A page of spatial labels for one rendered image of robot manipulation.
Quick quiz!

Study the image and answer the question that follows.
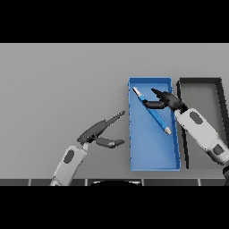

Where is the blue pipe with pale ends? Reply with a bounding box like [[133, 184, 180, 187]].
[[131, 86, 173, 136]]

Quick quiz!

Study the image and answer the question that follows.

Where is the dark grey rectangular bin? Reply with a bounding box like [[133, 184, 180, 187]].
[[175, 77, 229, 170]]

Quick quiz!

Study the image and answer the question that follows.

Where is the dark strip with pale lines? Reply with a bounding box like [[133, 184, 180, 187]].
[[0, 178, 228, 187]]

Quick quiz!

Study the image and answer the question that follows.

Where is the blue rectangular bin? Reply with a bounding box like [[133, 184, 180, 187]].
[[127, 76, 182, 173]]

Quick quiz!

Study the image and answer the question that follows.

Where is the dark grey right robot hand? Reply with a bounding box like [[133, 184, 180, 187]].
[[141, 88, 190, 115]]

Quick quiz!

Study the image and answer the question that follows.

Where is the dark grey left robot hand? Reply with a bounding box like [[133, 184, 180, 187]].
[[76, 110, 126, 149]]

